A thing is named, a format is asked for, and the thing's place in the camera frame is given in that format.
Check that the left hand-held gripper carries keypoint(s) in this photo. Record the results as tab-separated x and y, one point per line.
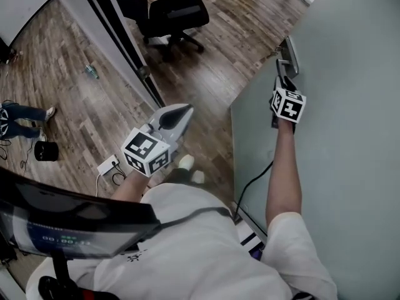
143	152

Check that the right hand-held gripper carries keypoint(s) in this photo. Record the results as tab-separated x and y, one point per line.
289	109

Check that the frosted glass door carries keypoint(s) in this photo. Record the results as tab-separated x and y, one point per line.
350	130

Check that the person's right forearm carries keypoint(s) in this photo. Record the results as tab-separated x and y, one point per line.
284	180

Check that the person's left forearm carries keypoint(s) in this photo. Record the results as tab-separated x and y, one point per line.
129	187

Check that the person's left white shoe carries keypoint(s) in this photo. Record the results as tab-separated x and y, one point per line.
186	162

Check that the person's white shoe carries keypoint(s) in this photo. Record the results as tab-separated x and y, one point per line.
197	176
186	162

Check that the person's right white shoe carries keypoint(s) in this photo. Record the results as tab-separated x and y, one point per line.
197	176

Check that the white power strip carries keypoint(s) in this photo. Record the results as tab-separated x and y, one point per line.
107	165

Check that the small plastic bottle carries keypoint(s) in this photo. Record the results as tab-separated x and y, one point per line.
92	71

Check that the black padded office chair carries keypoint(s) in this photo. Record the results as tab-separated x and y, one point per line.
178	12

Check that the black cylindrical bin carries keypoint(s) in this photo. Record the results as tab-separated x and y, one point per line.
47	152

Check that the black chest-mounted screen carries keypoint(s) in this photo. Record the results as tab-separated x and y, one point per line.
78	217

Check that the person's white shirt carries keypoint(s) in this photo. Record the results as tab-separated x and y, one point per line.
193	261

